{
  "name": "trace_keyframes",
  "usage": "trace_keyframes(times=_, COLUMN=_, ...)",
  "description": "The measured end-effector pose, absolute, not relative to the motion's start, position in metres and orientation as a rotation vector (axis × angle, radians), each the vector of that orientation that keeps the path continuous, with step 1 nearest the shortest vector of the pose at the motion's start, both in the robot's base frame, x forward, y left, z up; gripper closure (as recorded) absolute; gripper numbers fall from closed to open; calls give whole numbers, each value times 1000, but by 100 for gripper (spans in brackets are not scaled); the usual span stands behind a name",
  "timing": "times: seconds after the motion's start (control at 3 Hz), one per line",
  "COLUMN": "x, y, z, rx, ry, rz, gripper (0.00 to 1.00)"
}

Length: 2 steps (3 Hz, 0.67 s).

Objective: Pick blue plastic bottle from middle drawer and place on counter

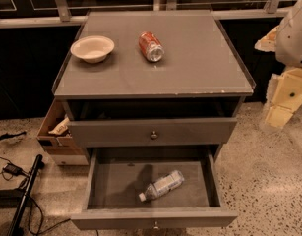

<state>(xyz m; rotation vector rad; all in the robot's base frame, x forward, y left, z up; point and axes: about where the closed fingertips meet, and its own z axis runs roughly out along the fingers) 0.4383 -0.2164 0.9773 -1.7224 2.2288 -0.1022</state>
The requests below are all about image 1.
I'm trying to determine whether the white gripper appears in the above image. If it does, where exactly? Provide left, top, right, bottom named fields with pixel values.
left=265, top=68, right=302, bottom=128

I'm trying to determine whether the black power adapter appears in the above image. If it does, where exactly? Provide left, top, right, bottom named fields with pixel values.
left=3, top=164, right=22, bottom=176

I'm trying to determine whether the grey open middle drawer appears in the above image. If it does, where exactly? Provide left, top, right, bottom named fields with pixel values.
left=72, top=146, right=237, bottom=230

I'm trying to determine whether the red soda can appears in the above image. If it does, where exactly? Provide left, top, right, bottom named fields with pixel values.
left=139, top=31, right=164, bottom=62

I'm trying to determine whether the clear plastic water bottle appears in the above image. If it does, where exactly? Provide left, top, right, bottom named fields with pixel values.
left=139, top=170, right=185, bottom=202

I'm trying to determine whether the cream paper bowl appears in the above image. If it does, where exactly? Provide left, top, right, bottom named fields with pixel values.
left=70, top=35, right=114, bottom=64

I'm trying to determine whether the black pole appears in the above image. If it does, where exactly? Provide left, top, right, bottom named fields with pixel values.
left=7, top=154, right=43, bottom=236

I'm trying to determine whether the black strap on floor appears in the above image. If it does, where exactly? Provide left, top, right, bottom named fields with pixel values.
left=0, top=130, right=28, bottom=142

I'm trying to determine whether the grey top drawer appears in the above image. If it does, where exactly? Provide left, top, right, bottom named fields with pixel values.
left=64, top=98, right=236, bottom=148

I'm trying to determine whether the cardboard box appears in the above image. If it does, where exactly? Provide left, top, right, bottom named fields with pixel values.
left=37, top=100, right=89, bottom=165

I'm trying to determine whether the metal window railing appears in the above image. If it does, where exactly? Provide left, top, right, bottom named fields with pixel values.
left=0, top=0, right=302, bottom=30

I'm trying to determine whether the crumpled paper bag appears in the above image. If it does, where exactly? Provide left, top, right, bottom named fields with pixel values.
left=49, top=117, right=69, bottom=136

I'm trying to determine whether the grey drawer cabinet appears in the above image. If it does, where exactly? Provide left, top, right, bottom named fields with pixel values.
left=51, top=9, right=257, bottom=155

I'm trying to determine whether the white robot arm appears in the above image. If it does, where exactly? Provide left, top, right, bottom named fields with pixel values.
left=255, top=0, right=302, bottom=128

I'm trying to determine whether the metal top drawer knob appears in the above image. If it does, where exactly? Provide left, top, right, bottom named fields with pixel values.
left=151, top=131, right=158, bottom=140

